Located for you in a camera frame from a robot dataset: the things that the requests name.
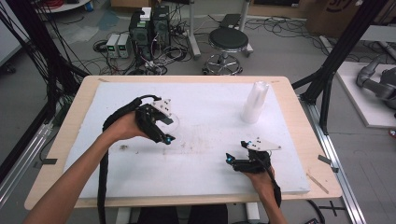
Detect black round stool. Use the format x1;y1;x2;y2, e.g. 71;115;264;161
202;27;254;77

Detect grey bench power supply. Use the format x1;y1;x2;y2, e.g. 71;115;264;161
117;33;134;59
106;33;120;59

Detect stack of clear plastic cups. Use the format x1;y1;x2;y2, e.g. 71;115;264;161
241;80;270;124

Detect gripper black sleeved cable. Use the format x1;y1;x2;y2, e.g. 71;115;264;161
96;93;163;224
260;153;283;224

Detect black metal frame strut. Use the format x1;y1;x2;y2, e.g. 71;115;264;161
291;0;389;135

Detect small white box device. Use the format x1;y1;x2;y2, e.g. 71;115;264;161
139;7;152;21

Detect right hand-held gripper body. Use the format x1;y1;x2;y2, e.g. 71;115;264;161
233;136;282;175

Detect brown cardboard box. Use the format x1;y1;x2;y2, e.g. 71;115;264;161
306;0;396;39

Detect black frame with cable bundle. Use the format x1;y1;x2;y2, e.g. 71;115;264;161
0;0;91;185

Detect single clear plastic cup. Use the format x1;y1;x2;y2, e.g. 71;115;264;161
154;112;182;147

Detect person's left hand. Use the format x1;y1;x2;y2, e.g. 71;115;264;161
102;110;151;143

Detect grey metal desk leg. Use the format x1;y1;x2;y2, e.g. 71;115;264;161
237;0;254;58
186;0;202;61

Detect person's dark trouser legs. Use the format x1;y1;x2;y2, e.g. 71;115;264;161
136;203;229;224

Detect black computer tower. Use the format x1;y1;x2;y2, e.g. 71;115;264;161
129;10;154;61
151;5;172;49

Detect round white table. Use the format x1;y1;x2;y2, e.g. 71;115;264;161
34;0;92;14

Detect white foam mat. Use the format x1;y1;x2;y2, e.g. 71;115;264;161
62;81;311;200

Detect light wooden table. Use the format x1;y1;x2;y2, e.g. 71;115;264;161
23;75;343;211

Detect tangle of floor cables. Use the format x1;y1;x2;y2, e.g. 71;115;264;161
92;6;195;77
245;15;332;58

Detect person's right hand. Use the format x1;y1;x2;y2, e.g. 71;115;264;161
244;166;277;201

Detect aluminium floor rail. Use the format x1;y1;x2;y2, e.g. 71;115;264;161
0;121;54;209
299;95;368;224

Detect flat black laptop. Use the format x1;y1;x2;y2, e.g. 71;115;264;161
219;13;243;29

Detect white floor board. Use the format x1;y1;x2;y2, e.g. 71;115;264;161
335;61;396;129

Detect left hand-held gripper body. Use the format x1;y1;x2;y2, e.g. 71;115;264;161
134;98;174;141

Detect right gripper black sleeved cable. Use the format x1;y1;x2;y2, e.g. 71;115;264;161
260;153;283;224

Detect left gripper black sleeved cable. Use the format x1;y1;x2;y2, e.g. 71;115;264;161
96;93;163;224

